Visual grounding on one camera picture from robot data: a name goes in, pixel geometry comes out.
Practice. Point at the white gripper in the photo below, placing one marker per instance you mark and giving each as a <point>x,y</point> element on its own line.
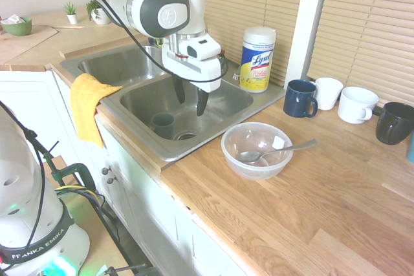
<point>194,70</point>

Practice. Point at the stainless steel double sink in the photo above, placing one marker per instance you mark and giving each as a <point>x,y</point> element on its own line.
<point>223,101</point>

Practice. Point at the sink drain strainer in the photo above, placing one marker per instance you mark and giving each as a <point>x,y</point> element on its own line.
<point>185,135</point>

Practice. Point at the metal spoon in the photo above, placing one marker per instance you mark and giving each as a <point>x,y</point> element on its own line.
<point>255,155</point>

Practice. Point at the grey plastic cup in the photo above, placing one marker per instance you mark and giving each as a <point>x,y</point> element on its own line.
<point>163,125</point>

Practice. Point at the chrome air gap cap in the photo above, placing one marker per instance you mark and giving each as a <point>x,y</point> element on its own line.
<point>235,76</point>

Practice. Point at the yellow green sponge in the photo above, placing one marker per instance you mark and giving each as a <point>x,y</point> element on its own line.
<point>158,42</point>

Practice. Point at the Lysol wipes canister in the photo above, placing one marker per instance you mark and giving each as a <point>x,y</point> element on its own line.
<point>257,61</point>

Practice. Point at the clear plastic bowl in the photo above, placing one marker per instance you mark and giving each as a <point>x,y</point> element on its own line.
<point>258,163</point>

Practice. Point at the yellow towel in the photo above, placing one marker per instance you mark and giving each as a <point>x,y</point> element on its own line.
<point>85,108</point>

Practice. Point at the navy blue mug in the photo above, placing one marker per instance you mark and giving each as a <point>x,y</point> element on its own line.
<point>299,99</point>

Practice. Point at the bronze cabinet knob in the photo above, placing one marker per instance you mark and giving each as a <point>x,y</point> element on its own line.
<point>111,180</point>
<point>105,170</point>

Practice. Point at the leafy potted plant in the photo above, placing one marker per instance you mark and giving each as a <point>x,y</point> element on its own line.
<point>97,12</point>

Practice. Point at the green clamp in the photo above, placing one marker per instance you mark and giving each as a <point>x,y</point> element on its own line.
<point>76,171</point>

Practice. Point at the white tapered mug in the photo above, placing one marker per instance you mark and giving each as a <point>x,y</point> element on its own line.
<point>328,93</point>

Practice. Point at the small potted plant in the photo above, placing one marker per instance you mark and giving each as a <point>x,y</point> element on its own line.
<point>71,12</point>

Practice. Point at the white wide mug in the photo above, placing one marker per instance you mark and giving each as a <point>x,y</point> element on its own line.
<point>355,104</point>

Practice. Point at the wooden cutting board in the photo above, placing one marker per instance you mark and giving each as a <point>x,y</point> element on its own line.
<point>26,41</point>

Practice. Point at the green bowl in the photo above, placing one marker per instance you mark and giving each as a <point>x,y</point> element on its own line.
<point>18,28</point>

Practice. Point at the crumpled white paper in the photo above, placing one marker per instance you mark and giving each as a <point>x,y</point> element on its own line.
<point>13,19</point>

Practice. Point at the black mug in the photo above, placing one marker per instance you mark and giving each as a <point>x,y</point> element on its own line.
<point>393,124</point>

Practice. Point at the teal object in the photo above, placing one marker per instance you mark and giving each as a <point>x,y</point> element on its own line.
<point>411,148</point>

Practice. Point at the white window post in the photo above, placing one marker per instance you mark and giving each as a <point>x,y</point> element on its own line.
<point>307,30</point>

